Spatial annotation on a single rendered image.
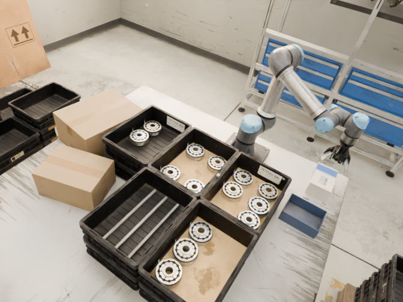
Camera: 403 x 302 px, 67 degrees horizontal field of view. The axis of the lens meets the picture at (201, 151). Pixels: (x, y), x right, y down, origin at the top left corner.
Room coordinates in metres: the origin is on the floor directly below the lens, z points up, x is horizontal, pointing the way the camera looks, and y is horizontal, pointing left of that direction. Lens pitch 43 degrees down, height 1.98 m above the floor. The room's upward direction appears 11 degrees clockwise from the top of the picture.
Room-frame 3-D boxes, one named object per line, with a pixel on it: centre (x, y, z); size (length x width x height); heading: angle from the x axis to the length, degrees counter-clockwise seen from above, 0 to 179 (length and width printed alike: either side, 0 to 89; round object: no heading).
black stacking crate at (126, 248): (0.72, 0.20, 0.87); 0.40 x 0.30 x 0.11; 154
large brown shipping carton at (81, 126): (1.34, 0.60, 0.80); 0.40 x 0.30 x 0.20; 147
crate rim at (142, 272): (0.59, -0.07, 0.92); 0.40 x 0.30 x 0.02; 154
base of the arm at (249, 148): (1.41, -0.24, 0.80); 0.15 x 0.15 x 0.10
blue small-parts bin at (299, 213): (1.01, -0.58, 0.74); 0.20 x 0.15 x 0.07; 64
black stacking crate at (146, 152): (1.21, 0.29, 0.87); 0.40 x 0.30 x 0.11; 154
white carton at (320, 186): (1.27, -0.72, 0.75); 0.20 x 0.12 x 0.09; 157
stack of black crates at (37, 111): (1.74, 1.19, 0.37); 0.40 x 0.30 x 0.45; 157
